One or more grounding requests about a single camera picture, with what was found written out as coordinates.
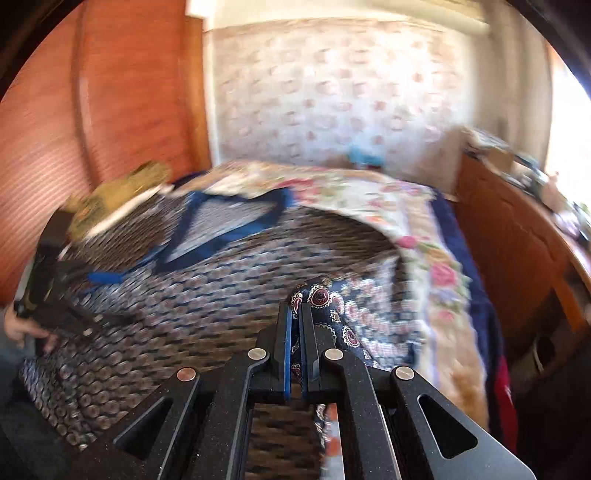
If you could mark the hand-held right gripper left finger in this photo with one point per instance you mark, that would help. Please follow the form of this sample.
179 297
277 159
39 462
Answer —
287 355

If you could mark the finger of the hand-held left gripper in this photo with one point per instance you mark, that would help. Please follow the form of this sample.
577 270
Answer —
106 278
92 323

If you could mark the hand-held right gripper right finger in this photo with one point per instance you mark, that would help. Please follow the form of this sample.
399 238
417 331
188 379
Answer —
304 355

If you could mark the navy medallion print garment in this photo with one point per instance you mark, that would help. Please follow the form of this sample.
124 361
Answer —
207 300

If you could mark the person's left hand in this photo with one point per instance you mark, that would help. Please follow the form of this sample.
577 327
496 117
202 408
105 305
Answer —
18 330

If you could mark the cream white cloth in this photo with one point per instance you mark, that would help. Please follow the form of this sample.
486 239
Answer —
134 205

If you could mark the golden patterned pillow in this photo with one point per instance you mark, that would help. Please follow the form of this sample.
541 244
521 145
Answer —
124 187

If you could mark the floral blanket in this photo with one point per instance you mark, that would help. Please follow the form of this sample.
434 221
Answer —
369 198

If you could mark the wooden wardrobe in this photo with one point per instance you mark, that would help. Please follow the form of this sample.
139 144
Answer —
115 92

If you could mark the navy blue bedspread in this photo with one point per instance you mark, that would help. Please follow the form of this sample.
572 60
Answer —
466 240

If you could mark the red cloth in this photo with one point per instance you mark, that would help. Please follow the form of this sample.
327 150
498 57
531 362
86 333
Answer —
505 401

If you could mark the light blue bag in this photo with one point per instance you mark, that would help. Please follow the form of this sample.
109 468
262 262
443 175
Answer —
364 154

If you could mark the wooden cabinet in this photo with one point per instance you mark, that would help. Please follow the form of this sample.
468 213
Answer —
503 240

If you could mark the circle pattern curtain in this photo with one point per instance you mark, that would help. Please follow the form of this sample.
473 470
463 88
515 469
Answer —
332 87

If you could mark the stack of folded cloths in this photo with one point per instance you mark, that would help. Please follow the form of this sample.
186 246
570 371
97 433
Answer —
482 138

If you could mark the window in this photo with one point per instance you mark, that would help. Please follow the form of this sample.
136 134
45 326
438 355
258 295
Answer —
572 124

